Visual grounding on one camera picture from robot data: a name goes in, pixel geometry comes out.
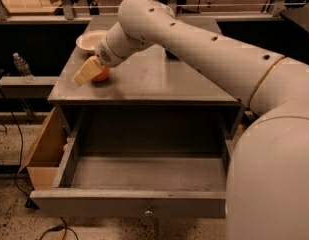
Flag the black floor cable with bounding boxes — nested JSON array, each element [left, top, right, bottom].
[[0, 83, 80, 240]]

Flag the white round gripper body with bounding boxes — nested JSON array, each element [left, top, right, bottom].
[[95, 40, 125, 68]]

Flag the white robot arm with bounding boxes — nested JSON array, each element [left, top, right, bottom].
[[73, 0, 309, 240]]

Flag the blue Pepsi can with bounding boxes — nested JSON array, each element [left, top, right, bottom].
[[165, 50, 178, 59]]

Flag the grey cabinet desk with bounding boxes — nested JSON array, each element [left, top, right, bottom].
[[47, 14, 245, 142]]

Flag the metal railing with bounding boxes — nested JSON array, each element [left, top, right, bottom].
[[0, 0, 309, 26]]

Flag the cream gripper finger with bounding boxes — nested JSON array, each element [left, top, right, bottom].
[[72, 56, 102, 86]]

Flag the white paper bowl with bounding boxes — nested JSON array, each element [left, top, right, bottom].
[[76, 30, 106, 54]]

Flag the brown cardboard box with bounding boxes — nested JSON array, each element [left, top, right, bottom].
[[19, 108, 67, 190]]

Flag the clear plastic water bottle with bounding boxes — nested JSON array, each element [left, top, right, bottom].
[[13, 53, 35, 84]]

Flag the orange fruit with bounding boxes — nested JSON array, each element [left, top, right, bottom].
[[92, 66, 110, 82]]

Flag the open grey top drawer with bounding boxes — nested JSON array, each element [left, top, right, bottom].
[[31, 107, 231, 218]]

